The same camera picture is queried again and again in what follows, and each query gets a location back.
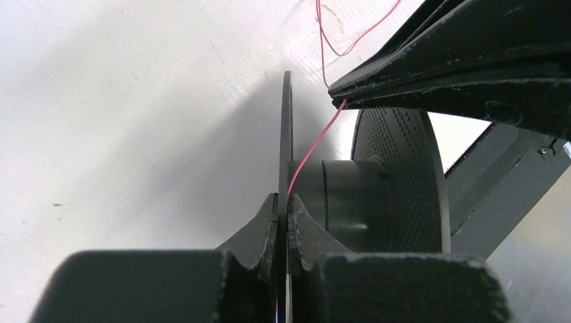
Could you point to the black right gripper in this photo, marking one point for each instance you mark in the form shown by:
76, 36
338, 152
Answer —
507, 170

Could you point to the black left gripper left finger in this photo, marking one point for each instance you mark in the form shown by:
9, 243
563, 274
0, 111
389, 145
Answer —
231, 283

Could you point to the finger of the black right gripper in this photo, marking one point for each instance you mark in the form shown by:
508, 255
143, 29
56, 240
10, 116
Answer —
471, 34

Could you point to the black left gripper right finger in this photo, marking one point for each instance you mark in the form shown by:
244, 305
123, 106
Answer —
333, 284

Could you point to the dark grey perforated spool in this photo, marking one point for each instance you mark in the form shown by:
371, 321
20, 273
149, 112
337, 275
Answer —
367, 205

